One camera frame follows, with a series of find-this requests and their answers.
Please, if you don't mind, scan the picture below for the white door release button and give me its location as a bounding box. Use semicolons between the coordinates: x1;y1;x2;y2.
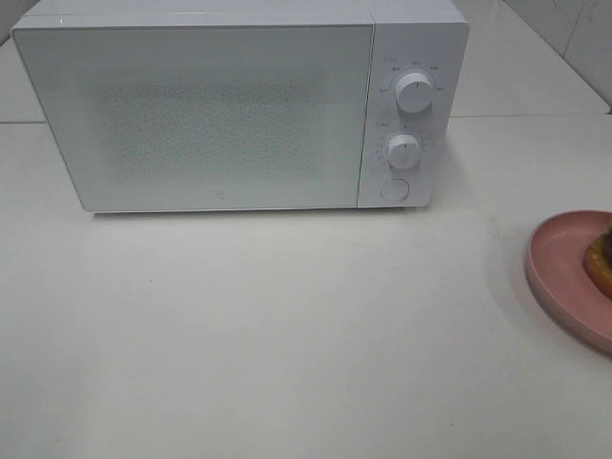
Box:
381;178;410;202

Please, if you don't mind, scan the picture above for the white microwave door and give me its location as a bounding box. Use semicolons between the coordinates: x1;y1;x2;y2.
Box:
14;26;372;212

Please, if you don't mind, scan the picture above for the pink round plate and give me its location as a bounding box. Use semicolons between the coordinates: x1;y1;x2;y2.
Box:
524;209;611;355

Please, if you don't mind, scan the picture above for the burger with lettuce and cheese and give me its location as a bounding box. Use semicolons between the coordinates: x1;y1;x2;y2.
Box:
583;225;612;298

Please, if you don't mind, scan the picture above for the lower white control knob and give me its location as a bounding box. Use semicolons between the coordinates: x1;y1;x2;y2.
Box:
386;134;422;169

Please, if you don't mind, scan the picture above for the white control knob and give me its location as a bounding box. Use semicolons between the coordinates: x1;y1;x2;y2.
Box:
393;69;434;114
386;134;422;169

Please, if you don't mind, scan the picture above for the upper white control knob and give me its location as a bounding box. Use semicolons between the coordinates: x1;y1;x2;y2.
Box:
393;69;434;114

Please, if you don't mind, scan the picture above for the white microwave oven body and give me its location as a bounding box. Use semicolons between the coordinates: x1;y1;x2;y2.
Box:
11;1;470;211

